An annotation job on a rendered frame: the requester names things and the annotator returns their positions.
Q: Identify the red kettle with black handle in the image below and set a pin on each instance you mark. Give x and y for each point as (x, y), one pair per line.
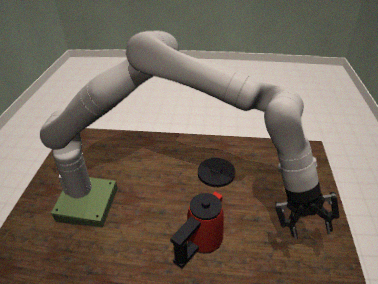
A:
(205, 212)

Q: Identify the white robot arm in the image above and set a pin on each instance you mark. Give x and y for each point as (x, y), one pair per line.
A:
(157, 53)

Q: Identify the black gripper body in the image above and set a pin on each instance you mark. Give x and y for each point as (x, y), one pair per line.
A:
(304, 199)

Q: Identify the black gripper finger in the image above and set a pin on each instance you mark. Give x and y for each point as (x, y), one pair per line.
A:
(323, 213)
(280, 209)

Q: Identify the black round kettle base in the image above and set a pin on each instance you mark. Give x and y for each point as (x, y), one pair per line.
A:
(216, 172)

